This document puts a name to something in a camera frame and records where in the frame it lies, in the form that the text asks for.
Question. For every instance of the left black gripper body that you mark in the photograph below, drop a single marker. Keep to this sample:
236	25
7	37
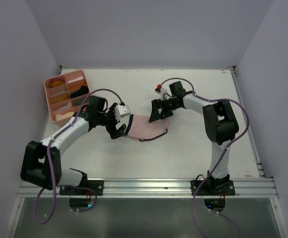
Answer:
108	119

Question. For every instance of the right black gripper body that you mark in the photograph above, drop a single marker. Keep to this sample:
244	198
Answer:
168	106

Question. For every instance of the pink underwear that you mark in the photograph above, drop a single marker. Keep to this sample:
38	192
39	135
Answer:
140	129

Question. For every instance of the olive green underwear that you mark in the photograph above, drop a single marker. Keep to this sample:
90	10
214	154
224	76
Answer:
77	102

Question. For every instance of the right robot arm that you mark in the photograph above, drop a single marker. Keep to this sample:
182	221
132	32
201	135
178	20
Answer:
221	127

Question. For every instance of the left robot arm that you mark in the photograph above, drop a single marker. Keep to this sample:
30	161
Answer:
42	164

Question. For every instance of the black rolled garment in tray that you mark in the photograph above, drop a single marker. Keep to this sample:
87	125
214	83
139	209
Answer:
83	90

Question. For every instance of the white rolled garment in tray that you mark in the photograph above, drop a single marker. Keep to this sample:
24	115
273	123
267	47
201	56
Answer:
75	79

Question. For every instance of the cream rolled garment in tray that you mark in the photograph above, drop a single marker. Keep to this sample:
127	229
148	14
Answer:
60	117

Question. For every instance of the pink divided organizer tray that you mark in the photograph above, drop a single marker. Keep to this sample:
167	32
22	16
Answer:
65	106

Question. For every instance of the orange rolled garment in tray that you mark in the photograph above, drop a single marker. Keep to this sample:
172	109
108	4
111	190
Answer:
58	99

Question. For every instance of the yellow rolled garment in tray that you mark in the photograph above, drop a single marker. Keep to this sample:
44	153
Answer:
56	82

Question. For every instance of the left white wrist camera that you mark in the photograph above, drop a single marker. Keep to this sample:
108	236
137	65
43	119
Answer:
122	111

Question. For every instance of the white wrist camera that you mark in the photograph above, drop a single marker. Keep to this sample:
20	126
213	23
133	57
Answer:
162	92
122	111

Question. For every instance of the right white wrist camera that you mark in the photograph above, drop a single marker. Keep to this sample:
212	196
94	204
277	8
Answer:
162	92

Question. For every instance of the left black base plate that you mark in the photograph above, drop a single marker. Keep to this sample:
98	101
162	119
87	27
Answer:
90	187

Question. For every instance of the aluminium mounting rail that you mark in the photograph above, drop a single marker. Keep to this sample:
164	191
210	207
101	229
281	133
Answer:
182	188

